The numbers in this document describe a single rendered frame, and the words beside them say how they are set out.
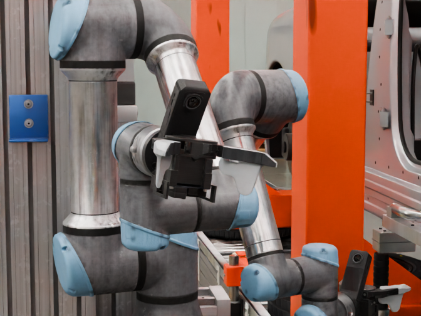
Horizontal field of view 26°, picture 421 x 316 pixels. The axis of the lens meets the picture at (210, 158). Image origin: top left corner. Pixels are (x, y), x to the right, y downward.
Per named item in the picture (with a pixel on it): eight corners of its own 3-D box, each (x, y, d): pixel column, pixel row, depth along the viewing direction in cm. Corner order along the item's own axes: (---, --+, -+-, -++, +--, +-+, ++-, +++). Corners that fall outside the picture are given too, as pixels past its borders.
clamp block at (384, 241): (416, 252, 211) (416, 229, 211) (378, 253, 210) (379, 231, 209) (408, 247, 216) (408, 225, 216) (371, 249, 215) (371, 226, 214)
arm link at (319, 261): (305, 252, 180) (304, 307, 182) (347, 246, 187) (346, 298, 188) (280, 246, 187) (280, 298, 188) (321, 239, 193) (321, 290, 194)
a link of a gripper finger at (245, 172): (281, 200, 117) (220, 189, 122) (287, 155, 117) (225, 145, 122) (270, 202, 115) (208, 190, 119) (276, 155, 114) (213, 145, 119)
